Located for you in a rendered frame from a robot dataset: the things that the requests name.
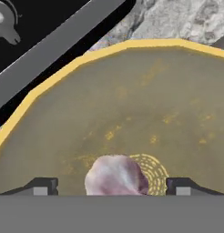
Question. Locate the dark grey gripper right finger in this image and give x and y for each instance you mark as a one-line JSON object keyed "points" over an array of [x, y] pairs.
{"points": [[180, 184]]}

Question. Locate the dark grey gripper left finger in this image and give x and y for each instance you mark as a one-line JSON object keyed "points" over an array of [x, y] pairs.
{"points": [[44, 184]]}

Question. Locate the pale purple garlic bulb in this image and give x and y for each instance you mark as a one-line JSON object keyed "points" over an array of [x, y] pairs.
{"points": [[115, 176]]}

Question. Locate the yellow mixing bowl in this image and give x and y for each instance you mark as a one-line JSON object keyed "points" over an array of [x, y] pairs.
{"points": [[126, 103]]}

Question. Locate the black sink with grey rim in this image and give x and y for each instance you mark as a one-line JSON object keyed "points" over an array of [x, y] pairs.
{"points": [[56, 39]]}

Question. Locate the grey sink tap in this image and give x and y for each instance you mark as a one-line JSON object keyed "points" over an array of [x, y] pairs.
{"points": [[4, 22]]}

